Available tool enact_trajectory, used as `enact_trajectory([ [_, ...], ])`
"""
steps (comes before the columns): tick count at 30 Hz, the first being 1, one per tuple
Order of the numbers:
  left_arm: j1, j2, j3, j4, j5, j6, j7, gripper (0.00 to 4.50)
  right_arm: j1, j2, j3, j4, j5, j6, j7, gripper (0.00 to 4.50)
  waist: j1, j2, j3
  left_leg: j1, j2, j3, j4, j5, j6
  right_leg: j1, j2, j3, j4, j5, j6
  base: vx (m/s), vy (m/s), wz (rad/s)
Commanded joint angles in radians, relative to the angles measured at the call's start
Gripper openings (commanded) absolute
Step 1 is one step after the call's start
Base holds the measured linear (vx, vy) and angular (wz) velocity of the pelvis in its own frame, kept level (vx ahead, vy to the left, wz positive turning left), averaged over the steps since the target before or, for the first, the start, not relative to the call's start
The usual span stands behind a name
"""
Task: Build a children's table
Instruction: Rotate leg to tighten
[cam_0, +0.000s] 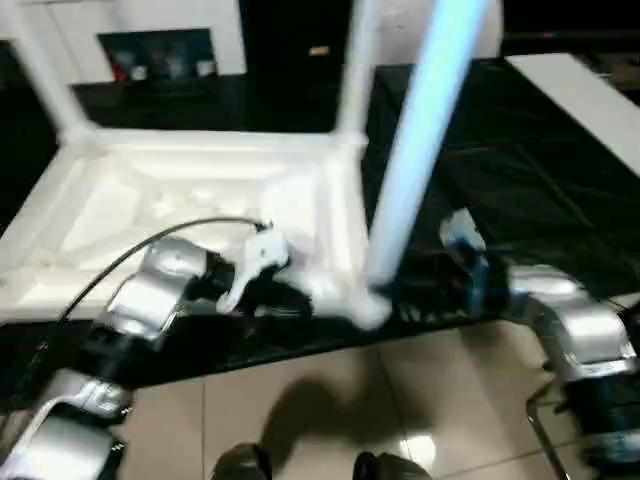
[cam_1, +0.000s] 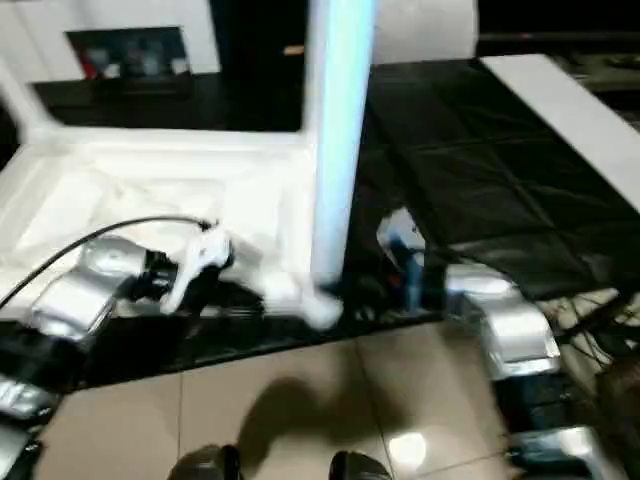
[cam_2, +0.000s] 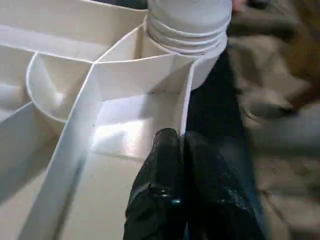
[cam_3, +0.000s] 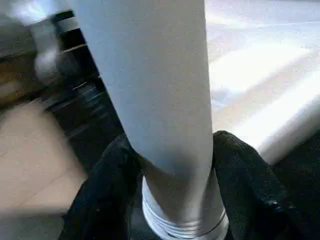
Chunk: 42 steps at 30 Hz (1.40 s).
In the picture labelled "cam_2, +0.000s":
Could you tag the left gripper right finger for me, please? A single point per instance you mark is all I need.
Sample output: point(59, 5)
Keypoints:
point(215, 195)

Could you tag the black quilted mat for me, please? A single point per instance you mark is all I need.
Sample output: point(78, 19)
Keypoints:
point(215, 105)

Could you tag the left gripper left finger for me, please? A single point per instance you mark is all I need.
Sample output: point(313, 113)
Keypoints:
point(157, 190)

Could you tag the white plastic table top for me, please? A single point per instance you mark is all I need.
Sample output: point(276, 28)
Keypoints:
point(75, 112)

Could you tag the white plastic table leg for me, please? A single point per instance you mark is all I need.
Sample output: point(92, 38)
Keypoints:
point(190, 22)

